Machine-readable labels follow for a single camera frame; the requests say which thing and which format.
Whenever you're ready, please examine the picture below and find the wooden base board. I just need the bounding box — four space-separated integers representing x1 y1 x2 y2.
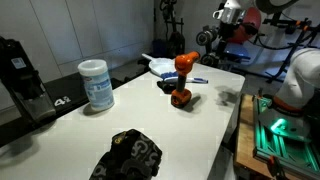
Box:
234 93 301 180

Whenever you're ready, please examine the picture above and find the grey robot mounting plate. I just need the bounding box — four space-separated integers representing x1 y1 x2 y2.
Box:
258 106 314 143

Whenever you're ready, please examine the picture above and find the white blue wipes canister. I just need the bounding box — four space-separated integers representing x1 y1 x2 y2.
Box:
77 59 115 112

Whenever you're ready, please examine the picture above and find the black upright stand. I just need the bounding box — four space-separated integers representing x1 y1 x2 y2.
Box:
159 0 186 58

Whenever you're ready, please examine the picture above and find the orange black hand drill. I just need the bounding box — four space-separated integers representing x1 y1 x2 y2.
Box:
170 50 201 109

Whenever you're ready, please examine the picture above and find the white wall cabinet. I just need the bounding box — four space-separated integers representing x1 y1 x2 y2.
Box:
0 0 156 111

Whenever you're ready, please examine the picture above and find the white plastic dustpan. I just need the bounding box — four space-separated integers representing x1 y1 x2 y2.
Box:
141 53 178 77

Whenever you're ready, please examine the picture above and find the blue white hand brush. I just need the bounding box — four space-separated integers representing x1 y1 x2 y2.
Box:
160 71 209 84

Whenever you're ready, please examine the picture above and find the blue bench seat pad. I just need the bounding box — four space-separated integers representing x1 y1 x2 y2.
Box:
222 43 251 63

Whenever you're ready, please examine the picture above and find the black exercise machine frame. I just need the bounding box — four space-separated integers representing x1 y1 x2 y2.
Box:
195 13 320 84

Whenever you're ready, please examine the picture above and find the dark blue bin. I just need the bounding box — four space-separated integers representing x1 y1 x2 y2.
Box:
152 39 168 57

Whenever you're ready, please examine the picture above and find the orange black clamp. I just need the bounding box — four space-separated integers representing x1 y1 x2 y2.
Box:
266 154 288 180

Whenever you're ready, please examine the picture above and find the red exercise ball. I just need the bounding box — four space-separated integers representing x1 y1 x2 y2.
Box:
233 7 263 45

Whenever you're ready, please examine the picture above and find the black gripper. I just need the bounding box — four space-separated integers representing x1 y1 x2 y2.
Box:
218 20 247 40

